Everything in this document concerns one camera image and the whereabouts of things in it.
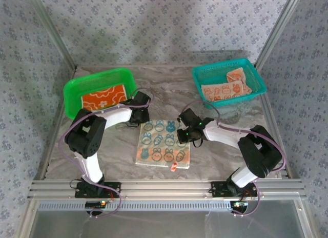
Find aluminium frame post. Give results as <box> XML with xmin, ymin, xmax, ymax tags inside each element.
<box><xmin>25</xmin><ymin>0</ymin><xmax>78</xmax><ymax>70</ymax></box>
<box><xmin>254</xmin><ymin>0</ymin><xmax>305</xmax><ymax>69</ymax></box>

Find grey slotted cable duct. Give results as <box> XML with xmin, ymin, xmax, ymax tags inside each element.
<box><xmin>38</xmin><ymin>200</ymin><xmax>234</xmax><ymax>212</ymax></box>

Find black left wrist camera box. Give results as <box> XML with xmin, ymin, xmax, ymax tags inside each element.
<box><xmin>132</xmin><ymin>90</ymin><xmax>152</xmax><ymax>108</ymax></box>

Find teal plastic basket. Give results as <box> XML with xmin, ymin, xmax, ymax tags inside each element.
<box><xmin>191</xmin><ymin>57</ymin><xmax>267</xmax><ymax>110</ymax></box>

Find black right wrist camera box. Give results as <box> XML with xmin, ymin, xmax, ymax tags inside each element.
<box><xmin>177</xmin><ymin>108</ymin><xmax>202</xmax><ymax>129</ymax></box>

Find green plastic basket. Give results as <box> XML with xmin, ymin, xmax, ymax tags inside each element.
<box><xmin>63</xmin><ymin>68</ymin><xmax>137</xmax><ymax>120</ymax></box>

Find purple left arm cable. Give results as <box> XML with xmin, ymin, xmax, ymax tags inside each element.
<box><xmin>58</xmin><ymin>88</ymin><xmax>154</xmax><ymax>220</ymax></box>

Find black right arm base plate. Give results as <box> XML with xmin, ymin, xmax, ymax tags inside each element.
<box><xmin>210</xmin><ymin>181</ymin><xmax>258</xmax><ymax>197</ymax></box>

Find aluminium table side rail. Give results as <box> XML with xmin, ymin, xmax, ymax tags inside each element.
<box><xmin>256</xmin><ymin>66</ymin><xmax>294</xmax><ymax>180</ymax></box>
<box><xmin>33</xmin><ymin>67</ymin><xmax>79</xmax><ymax>182</ymax></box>

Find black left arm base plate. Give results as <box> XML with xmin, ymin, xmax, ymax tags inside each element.
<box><xmin>74</xmin><ymin>182</ymin><xmax>121</xmax><ymax>199</ymax></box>

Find aluminium frame cross rail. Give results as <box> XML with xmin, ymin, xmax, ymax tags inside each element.
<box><xmin>27</xmin><ymin>178</ymin><xmax>307</xmax><ymax>201</ymax></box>

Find cream towel with orange bunnies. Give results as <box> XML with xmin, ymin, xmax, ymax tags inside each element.
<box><xmin>201</xmin><ymin>68</ymin><xmax>253</xmax><ymax>103</ymax></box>

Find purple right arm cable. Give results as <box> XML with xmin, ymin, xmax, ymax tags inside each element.
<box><xmin>180</xmin><ymin>99</ymin><xmax>287</xmax><ymax>218</ymax></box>

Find orange sheep towel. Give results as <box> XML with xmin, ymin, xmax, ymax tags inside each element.
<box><xmin>81</xmin><ymin>84</ymin><xmax>128</xmax><ymax>112</ymax></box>

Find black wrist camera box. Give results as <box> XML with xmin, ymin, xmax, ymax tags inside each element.
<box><xmin>132</xmin><ymin>90</ymin><xmax>152</xmax><ymax>108</ymax></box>
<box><xmin>177</xmin><ymin>108</ymin><xmax>202</xmax><ymax>129</ymax></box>

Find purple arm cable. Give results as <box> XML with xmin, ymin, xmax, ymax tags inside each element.
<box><xmin>180</xmin><ymin>99</ymin><xmax>287</xmax><ymax>218</ymax></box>
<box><xmin>58</xmin><ymin>88</ymin><xmax>154</xmax><ymax>220</ymax></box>

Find blue bunny carrot towel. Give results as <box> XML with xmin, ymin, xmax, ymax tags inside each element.
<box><xmin>135</xmin><ymin>119</ymin><xmax>192</xmax><ymax>172</ymax></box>

